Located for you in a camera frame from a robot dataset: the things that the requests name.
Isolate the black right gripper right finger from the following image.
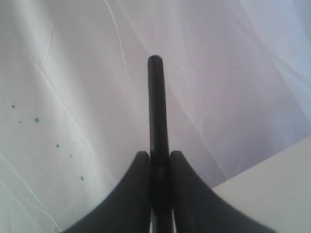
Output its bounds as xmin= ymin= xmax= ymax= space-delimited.
xmin=170 ymin=151 xmax=274 ymax=233

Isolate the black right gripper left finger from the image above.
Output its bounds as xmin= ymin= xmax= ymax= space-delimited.
xmin=65 ymin=151 xmax=151 ymax=233

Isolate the black paintbrush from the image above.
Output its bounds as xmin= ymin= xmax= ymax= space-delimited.
xmin=148 ymin=55 xmax=173 ymax=233

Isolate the white backdrop cloth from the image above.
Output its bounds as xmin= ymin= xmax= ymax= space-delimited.
xmin=0 ymin=0 xmax=311 ymax=233

